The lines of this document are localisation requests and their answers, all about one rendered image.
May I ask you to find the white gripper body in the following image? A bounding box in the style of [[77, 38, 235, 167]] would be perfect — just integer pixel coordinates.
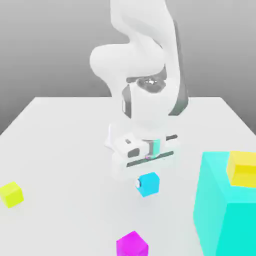
[[111, 137, 180, 182]]

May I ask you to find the small blue cube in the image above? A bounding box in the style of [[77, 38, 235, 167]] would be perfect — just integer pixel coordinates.
[[136, 171, 161, 198]]

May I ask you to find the large turquoise box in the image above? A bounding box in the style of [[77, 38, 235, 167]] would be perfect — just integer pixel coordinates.
[[192, 151, 256, 256]]

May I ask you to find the small lime yellow cube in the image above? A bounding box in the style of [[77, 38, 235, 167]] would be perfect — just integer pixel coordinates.
[[0, 181, 25, 209]]

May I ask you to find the small magenta cube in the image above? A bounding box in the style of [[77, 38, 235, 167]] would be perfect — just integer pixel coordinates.
[[116, 230, 149, 256]]

